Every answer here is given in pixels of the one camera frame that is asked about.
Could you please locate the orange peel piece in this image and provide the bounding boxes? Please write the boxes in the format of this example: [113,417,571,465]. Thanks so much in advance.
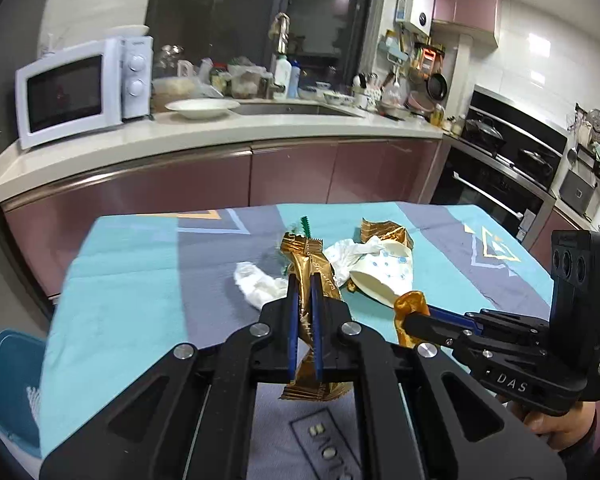
[393,290,430,349]

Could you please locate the white tissue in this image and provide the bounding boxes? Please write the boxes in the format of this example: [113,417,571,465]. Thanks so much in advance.
[234,261,288,311]
[323,236,388,287]

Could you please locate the maroon kitchen base cabinets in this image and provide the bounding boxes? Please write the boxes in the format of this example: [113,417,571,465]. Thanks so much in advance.
[0,139,446,297]

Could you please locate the gold kitchen faucet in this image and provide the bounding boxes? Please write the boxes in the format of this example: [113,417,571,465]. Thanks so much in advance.
[268,12,290,54]

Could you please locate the blue trash bin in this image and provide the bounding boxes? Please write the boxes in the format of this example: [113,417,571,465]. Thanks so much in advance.
[0,330,45,458]

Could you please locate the person's right hand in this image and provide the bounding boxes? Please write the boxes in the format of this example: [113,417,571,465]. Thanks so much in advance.
[496,396,596,451]

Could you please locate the white paper cup near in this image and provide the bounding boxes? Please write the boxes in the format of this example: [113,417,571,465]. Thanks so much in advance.
[349,236,414,308]

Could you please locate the green snack wrapper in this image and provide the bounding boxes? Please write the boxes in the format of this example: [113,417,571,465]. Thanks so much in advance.
[279,216,311,263]

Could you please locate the small gold wrapper far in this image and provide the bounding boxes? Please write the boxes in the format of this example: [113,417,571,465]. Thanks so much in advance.
[360,219,414,249]

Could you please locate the teal and grey tablecloth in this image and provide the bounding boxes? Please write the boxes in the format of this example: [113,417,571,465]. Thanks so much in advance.
[38,202,553,478]

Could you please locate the black built-in oven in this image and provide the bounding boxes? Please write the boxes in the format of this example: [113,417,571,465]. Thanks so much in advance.
[430,86,568,248]

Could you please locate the white plate on counter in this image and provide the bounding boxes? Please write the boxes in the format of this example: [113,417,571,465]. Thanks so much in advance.
[166,98,240,120]

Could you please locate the white dish soap bottle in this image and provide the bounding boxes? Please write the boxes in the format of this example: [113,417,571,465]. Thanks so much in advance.
[273,54,292,100]

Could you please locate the black frying pan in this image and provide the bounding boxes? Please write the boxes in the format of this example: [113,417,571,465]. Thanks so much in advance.
[426,73,449,102]

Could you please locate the white microwave oven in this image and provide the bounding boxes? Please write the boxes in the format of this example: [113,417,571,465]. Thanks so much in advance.
[15,36,154,150]

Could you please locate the white water heater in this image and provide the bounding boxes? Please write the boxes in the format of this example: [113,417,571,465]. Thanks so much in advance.
[394,0,434,37]

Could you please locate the pink upper wall cabinet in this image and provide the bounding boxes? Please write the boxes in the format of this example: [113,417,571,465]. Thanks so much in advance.
[432,0,501,49]

